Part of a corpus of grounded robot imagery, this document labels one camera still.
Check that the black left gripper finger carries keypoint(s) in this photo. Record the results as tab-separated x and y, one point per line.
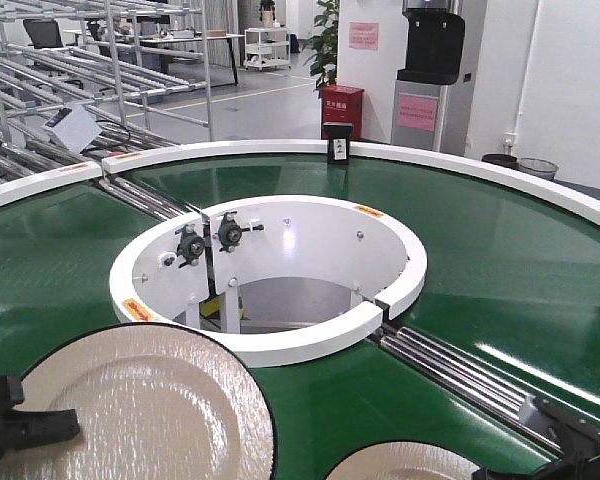
27	429

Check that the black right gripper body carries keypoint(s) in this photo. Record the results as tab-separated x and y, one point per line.
578	442

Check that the beige plate black rim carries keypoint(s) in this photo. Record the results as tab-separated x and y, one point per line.
403	460
152	401

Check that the white shelf cart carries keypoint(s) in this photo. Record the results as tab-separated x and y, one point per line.
266	48

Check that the steel conveyor rollers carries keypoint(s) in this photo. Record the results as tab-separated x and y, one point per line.
468	380

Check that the white outer conveyor rim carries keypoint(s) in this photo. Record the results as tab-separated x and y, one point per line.
569	199

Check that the white power box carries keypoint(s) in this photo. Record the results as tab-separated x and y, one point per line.
72	127

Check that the metal roller rack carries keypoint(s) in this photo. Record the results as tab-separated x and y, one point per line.
56	52

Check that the office desk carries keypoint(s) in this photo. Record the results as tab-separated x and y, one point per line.
220	48

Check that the black sensor box with label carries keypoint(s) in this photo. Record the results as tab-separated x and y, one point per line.
338	141

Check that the red fire extinguisher box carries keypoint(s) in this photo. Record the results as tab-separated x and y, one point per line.
343	104

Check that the green potted plant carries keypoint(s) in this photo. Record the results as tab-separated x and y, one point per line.
324	45

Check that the wire mesh trash bin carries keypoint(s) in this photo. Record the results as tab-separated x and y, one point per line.
539	168

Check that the pink wall notice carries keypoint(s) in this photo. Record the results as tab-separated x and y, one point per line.
364	35

